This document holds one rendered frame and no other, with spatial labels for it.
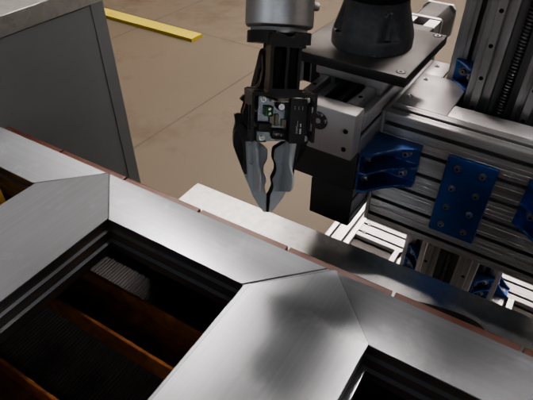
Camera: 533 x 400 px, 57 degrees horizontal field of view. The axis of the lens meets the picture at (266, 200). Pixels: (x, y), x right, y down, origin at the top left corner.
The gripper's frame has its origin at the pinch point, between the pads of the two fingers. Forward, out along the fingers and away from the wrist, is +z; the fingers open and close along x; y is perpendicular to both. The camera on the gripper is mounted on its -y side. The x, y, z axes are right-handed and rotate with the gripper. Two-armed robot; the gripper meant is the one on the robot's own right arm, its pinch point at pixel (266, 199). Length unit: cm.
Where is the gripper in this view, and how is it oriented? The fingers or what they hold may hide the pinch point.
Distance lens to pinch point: 61.3
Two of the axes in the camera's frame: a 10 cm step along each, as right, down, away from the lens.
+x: 9.8, 0.0, 1.9
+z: -0.5, 9.6, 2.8
